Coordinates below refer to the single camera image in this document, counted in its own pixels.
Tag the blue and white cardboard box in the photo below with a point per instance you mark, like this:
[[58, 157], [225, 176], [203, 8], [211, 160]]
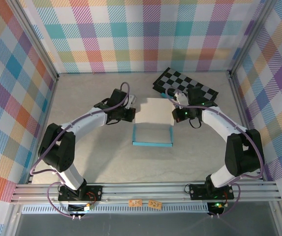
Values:
[[153, 110]]

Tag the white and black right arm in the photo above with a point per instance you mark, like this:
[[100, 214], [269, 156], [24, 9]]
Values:
[[219, 120]]

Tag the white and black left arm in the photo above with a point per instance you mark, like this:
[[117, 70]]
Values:
[[86, 121]]

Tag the black and grey checkerboard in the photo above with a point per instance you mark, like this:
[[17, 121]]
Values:
[[177, 81]]

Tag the orange tag with white print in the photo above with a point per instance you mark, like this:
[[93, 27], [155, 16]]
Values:
[[135, 203]]

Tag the black controller board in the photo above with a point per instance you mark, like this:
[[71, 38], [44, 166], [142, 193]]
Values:
[[78, 208], [215, 207]]

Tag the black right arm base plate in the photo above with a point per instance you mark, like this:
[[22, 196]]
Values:
[[197, 191]]

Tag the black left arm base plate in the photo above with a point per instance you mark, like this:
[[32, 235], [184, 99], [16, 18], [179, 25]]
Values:
[[95, 190]]

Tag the long aluminium base rail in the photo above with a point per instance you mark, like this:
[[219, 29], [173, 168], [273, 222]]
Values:
[[143, 190]]

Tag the aluminium frame post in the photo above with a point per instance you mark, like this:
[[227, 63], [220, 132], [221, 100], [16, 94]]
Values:
[[251, 37], [36, 41]]

